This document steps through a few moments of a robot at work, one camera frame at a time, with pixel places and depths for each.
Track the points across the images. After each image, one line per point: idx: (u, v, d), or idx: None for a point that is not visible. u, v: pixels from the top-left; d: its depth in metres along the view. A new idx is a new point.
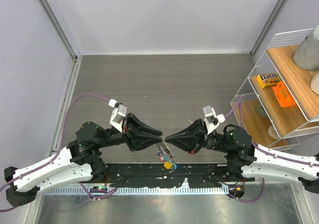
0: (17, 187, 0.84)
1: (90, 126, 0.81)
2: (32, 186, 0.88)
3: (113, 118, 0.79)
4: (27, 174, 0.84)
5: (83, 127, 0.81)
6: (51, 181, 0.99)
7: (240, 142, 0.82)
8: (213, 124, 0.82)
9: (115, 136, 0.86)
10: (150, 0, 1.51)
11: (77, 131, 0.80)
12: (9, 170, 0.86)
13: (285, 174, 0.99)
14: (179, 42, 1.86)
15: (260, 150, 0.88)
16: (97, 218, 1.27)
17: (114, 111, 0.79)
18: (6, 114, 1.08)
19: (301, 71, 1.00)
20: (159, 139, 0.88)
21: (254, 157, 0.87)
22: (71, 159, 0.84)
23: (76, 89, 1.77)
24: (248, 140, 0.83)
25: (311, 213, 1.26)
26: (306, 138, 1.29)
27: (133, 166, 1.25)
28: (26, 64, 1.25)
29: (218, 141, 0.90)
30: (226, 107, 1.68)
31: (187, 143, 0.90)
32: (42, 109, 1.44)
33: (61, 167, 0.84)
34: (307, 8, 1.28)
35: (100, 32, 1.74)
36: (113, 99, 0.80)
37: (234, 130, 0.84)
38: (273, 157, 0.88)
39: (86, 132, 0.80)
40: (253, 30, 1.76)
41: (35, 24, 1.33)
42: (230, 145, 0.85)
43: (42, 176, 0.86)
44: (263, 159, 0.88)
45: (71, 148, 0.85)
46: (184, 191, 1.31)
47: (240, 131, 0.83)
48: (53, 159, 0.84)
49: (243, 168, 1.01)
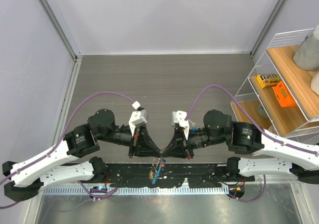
0: (15, 182, 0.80)
1: (107, 113, 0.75)
2: (30, 181, 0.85)
3: (134, 120, 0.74)
4: (23, 169, 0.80)
5: (99, 114, 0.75)
6: (55, 177, 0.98)
7: (212, 125, 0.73)
8: (184, 129, 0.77)
9: (121, 136, 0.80)
10: (150, 0, 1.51)
11: (92, 115, 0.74)
12: (7, 166, 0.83)
13: (277, 167, 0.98)
14: (179, 43, 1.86)
15: (267, 136, 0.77)
16: (97, 218, 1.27)
17: (137, 113, 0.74)
18: (7, 114, 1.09)
19: (301, 71, 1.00)
20: (159, 154, 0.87)
21: (260, 143, 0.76)
22: (68, 151, 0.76)
23: (76, 89, 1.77)
24: (223, 120, 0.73)
25: (311, 212, 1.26)
26: (307, 138, 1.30)
27: (133, 166, 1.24)
28: (26, 65, 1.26)
29: (206, 136, 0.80)
30: (226, 107, 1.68)
31: (181, 153, 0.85)
32: (42, 108, 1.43)
33: (58, 160, 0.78)
34: (306, 8, 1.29)
35: (101, 32, 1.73)
36: (137, 102, 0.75)
37: (207, 114, 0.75)
38: (280, 145, 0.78)
39: (101, 119, 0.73)
40: (253, 30, 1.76)
41: (35, 23, 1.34)
42: (213, 134, 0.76)
43: (39, 171, 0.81)
44: (270, 147, 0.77)
45: (68, 140, 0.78)
46: (184, 191, 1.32)
47: (212, 115, 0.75)
48: (49, 153, 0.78)
49: (240, 166, 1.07)
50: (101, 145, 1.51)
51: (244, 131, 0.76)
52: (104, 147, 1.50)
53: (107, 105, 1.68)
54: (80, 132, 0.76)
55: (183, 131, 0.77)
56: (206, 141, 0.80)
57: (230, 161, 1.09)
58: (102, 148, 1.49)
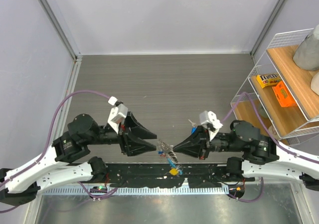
0: (9, 189, 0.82)
1: (86, 119, 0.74)
2: (25, 187, 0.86)
3: (112, 118, 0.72)
4: (16, 176, 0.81)
5: (78, 120, 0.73)
6: (52, 180, 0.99)
7: (244, 137, 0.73)
8: (211, 131, 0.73)
9: (108, 136, 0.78)
10: (150, 0, 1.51)
11: (71, 122, 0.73)
12: (1, 173, 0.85)
13: (286, 173, 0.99)
14: (179, 43, 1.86)
15: (282, 148, 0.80)
16: (97, 218, 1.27)
17: (114, 110, 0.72)
18: (7, 114, 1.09)
19: (301, 71, 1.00)
20: (153, 147, 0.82)
21: (274, 155, 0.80)
22: (56, 158, 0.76)
23: (76, 89, 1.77)
24: (253, 133, 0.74)
25: (311, 213, 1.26)
26: (307, 138, 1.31)
27: (133, 166, 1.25)
28: (26, 65, 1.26)
29: (225, 142, 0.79)
30: (226, 107, 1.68)
31: (194, 152, 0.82)
32: (42, 108, 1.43)
33: (47, 167, 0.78)
34: (306, 8, 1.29)
35: (101, 31, 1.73)
36: (113, 97, 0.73)
37: (236, 125, 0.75)
38: (294, 156, 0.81)
39: (81, 125, 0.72)
40: (253, 29, 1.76)
41: (35, 24, 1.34)
42: (237, 142, 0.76)
43: (32, 177, 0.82)
44: (284, 158, 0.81)
45: (56, 147, 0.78)
46: (184, 191, 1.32)
47: (242, 126, 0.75)
48: (38, 160, 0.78)
49: (243, 168, 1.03)
50: (101, 145, 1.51)
51: (261, 144, 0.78)
52: (104, 147, 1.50)
53: (107, 105, 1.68)
54: (66, 138, 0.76)
55: (208, 131, 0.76)
56: (224, 147, 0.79)
57: (233, 161, 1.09)
58: (102, 148, 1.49)
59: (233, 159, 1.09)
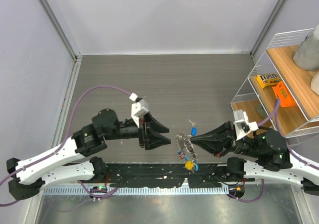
0: (20, 179, 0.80)
1: (110, 113, 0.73)
2: (35, 178, 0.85)
3: (136, 112, 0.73)
4: (30, 166, 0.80)
5: (102, 113, 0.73)
6: (56, 176, 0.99)
7: (274, 146, 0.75)
8: (243, 131, 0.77)
9: (127, 130, 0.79)
10: (150, 0, 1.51)
11: (95, 116, 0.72)
12: (12, 163, 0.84)
13: (288, 177, 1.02)
14: (179, 43, 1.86)
15: (295, 157, 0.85)
16: (97, 218, 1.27)
17: (137, 105, 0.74)
18: (7, 114, 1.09)
19: (301, 71, 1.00)
20: (169, 140, 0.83)
21: (290, 162, 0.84)
22: (77, 150, 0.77)
23: (76, 89, 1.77)
24: (282, 143, 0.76)
25: (311, 213, 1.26)
26: (307, 138, 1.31)
27: (132, 166, 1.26)
28: (27, 64, 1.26)
29: (247, 145, 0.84)
30: (226, 107, 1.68)
31: (213, 148, 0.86)
32: (42, 108, 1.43)
33: (66, 158, 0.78)
34: (306, 8, 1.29)
35: (101, 31, 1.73)
36: (134, 94, 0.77)
37: (266, 133, 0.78)
38: (305, 164, 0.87)
39: (105, 118, 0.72)
40: (253, 29, 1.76)
41: (35, 23, 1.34)
42: (262, 150, 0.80)
43: (46, 168, 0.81)
44: (296, 165, 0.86)
45: (76, 139, 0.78)
46: (184, 191, 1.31)
47: (273, 134, 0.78)
48: (57, 150, 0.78)
49: (246, 168, 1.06)
50: None
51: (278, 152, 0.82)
52: None
53: (107, 105, 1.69)
54: (87, 131, 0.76)
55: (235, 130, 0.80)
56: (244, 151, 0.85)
57: (233, 162, 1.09)
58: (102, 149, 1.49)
59: (233, 160, 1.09)
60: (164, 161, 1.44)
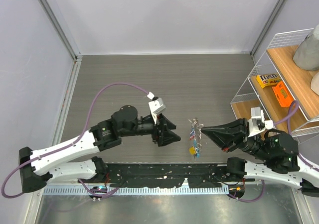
0: (35, 168, 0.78)
1: (131, 110, 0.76)
2: (47, 171, 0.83)
3: (156, 109, 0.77)
4: (46, 156, 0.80)
5: (124, 110, 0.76)
6: (62, 171, 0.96)
7: (287, 149, 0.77)
8: (256, 128, 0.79)
9: (144, 126, 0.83)
10: (150, 0, 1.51)
11: (116, 111, 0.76)
12: (26, 151, 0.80)
13: (288, 178, 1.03)
14: (179, 43, 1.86)
15: (302, 160, 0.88)
16: (97, 218, 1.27)
17: (156, 102, 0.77)
18: (7, 114, 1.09)
19: (301, 71, 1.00)
20: (179, 138, 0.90)
21: (298, 166, 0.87)
22: (94, 142, 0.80)
23: (76, 89, 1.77)
24: (295, 146, 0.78)
25: (311, 212, 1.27)
26: (307, 138, 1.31)
27: (133, 166, 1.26)
28: (26, 65, 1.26)
29: (257, 146, 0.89)
30: (226, 107, 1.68)
31: (222, 140, 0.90)
32: (42, 108, 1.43)
33: (83, 150, 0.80)
34: (306, 8, 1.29)
35: (101, 31, 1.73)
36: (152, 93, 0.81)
37: (279, 136, 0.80)
38: (310, 168, 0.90)
39: (126, 114, 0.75)
40: (253, 29, 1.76)
41: (34, 24, 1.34)
42: (274, 152, 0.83)
43: (62, 159, 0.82)
44: (302, 168, 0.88)
45: (94, 132, 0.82)
46: (184, 191, 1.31)
47: (285, 137, 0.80)
48: (75, 142, 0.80)
49: (247, 169, 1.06)
50: None
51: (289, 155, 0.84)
52: None
53: (107, 106, 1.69)
54: (105, 126, 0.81)
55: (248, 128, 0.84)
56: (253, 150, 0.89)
57: (234, 162, 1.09)
58: None
59: (234, 160, 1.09)
60: (164, 161, 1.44)
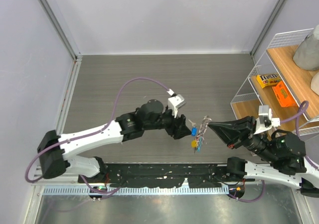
0: (65, 151, 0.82)
1: (157, 103, 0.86)
2: (71, 156, 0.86)
3: (177, 103, 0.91)
4: (74, 140, 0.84)
5: (151, 102, 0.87)
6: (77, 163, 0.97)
7: (294, 150, 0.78)
8: (263, 125, 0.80)
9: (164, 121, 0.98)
10: (150, 0, 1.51)
11: (146, 103, 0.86)
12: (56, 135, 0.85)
13: (287, 178, 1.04)
14: (179, 43, 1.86)
15: (309, 161, 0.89)
16: (97, 218, 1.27)
17: (177, 98, 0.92)
18: (7, 114, 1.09)
19: (301, 71, 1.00)
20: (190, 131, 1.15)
21: (305, 167, 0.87)
22: (121, 131, 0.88)
23: (76, 89, 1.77)
24: (302, 146, 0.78)
25: (311, 212, 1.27)
26: (307, 138, 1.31)
27: (133, 166, 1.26)
28: (26, 65, 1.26)
29: (263, 145, 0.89)
30: (226, 107, 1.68)
31: (228, 137, 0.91)
32: (42, 108, 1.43)
33: (110, 137, 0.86)
34: (306, 8, 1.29)
35: (101, 31, 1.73)
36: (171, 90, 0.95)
37: (286, 136, 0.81)
38: (315, 168, 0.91)
39: (154, 107, 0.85)
40: (253, 29, 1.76)
41: (34, 23, 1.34)
42: (280, 153, 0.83)
43: (88, 145, 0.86)
44: (309, 169, 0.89)
45: (119, 122, 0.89)
46: (184, 191, 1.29)
47: (292, 137, 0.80)
48: (102, 129, 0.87)
49: (247, 169, 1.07)
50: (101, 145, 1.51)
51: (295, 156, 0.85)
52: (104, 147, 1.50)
53: (107, 105, 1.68)
54: (129, 117, 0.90)
55: (255, 125, 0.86)
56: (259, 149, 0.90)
57: (234, 162, 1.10)
58: (102, 148, 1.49)
59: (233, 160, 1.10)
60: (164, 161, 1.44)
